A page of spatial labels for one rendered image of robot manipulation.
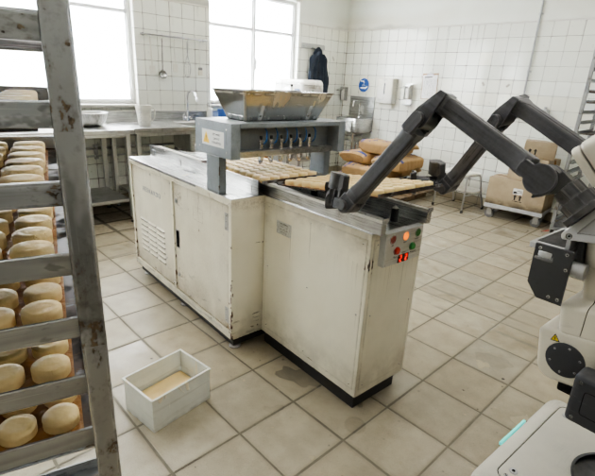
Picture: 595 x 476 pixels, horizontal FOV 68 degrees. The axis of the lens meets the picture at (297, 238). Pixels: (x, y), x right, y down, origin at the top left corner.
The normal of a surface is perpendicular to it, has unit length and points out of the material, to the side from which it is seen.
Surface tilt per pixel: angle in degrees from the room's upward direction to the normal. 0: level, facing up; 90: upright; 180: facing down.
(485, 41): 90
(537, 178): 82
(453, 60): 90
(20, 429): 0
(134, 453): 0
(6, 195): 90
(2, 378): 0
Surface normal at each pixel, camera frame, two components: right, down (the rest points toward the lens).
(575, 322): -0.77, 0.18
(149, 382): 0.77, 0.25
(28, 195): 0.47, 0.32
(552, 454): 0.04, -0.94
